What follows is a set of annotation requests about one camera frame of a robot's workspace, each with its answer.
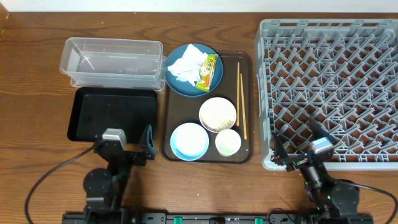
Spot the grey dishwasher rack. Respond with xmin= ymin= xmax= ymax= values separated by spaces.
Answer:
xmin=254 ymin=19 xmax=397 ymax=171

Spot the yellow green snack wrapper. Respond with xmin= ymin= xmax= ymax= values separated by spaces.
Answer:
xmin=195 ymin=54 xmax=218 ymax=92

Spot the dark brown serving tray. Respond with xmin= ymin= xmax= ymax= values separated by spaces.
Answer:
xmin=160 ymin=51 xmax=254 ymax=164

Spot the light blue bowl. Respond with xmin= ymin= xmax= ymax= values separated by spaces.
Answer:
xmin=170 ymin=123 xmax=210 ymax=161

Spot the white tissue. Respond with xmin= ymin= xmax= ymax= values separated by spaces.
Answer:
xmin=167 ymin=44 xmax=208 ymax=86

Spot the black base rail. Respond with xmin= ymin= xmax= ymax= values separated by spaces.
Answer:
xmin=61 ymin=212 xmax=374 ymax=224

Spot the black waste tray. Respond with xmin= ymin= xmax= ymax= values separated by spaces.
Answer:
xmin=67 ymin=87 xmax=157 ymax=144

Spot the left wooden chopstick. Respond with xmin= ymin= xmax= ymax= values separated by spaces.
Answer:
xmin=236 ymin=62 xmax=240 ymax=126

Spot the white cup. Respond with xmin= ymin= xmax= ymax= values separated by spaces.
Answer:
xmin=215 ymin=129 xmax=241 ymax=157

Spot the dark blue plate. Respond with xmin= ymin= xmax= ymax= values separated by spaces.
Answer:
xmin=164 ymin=44 xmax=223 ymax=97

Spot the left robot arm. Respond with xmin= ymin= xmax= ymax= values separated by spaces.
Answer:
xmin=83 ymin=124 xmax=155 ymax=213

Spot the wooden chopstick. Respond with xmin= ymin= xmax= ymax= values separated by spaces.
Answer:
xmin=240 ymin=73 xmax=248 ymax=140
xmin=236 ymin=62 xmax=240 ymax=126

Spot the clear plastic bin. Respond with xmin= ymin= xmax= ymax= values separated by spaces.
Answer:
xmin=59 ymin=37 xmax=166 ymax=91

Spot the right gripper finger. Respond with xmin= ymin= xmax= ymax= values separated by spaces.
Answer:
xmin=273 ymin=133 xmax=290 ymax=167
xmin=308 ymin=118 xmax=336 ymax=144

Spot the right wooden chopstick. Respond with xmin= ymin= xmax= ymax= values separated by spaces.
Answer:
xmin=240 ymin=73 xmax=248 ymax=140

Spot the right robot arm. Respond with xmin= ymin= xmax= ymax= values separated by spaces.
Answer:
xmin=273 ymin=119 xmax=359 ymax=219

